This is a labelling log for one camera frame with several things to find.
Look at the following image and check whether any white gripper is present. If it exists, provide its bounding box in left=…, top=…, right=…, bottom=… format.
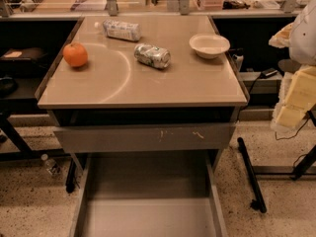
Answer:
left=269, top=23, right=316, bottom=128

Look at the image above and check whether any crushed silver 7up can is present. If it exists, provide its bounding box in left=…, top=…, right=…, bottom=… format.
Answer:
left=134, top=43, right=171, bottom=70

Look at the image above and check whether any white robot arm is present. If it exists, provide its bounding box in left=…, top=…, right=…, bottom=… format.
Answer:
left=269, top=0, right=316, bottom=132

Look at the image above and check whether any grey top drawer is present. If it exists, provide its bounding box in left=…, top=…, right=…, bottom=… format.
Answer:
left=54, top=122, right=235, bottom=153

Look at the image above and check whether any open grey middle drawer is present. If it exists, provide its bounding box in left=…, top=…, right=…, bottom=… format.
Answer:
left=69, top=151, right=228, bottom=237

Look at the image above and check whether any black power adapter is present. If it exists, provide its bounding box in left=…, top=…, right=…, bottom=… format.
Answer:
left=260, top=68, right=277, bottom=79

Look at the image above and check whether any black floor bar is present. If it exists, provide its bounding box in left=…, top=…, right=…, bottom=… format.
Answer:
left=237, top=137, right=267, bottom=213

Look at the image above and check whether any white bowl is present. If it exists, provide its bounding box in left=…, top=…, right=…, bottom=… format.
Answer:
left=189, top=34, right=230, bottom=59

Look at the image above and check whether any beige cabinet with drawers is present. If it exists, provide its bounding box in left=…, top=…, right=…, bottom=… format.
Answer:
left=35, top=15, right=250, bottom=237

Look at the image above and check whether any clear plastic water bottle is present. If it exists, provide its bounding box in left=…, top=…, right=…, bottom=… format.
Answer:
left=94, top=20, right=141, bottom=41

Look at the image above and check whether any orange fruit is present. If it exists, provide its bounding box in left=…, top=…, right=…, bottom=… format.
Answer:
left=62, top=42, right=88, bottom=67

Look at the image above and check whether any small bottle on floor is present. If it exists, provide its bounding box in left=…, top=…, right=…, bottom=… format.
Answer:
left=40, top=154, right=60, bottom=177

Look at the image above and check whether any black cable on floor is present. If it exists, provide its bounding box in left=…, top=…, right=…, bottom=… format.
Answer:
left=274, top=117, right=311, bottom=142

